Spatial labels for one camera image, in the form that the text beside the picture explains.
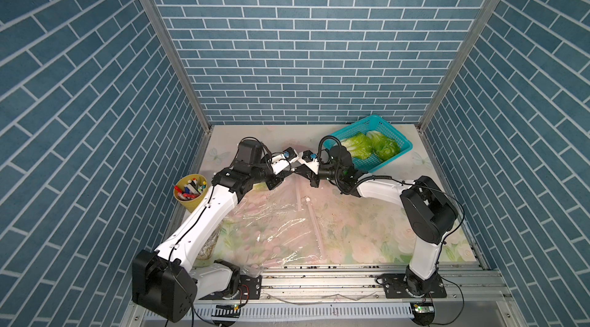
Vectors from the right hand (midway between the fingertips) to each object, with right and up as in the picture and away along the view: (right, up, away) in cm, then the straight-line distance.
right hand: (297, 169), depth 85 cm
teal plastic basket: (+39, +20, +28) cm, 52 cm away
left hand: (-1, +2, -7) cm, 7 cm away
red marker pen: (-42, -8, -3) cm, 43 cm away
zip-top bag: (-1, -9, +7) cm, 11 cm away
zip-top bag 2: (+7, -17, +7) cm, 20 cm away
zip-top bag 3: (-14, -24, -5) cm, 28 cm away
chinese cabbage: (+28, +9, +18) cm, 34 cm away
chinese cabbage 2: (+38, +8, +14) cm, 41 cm away
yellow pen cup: (-39, -7, -2) cm, 40 cm away
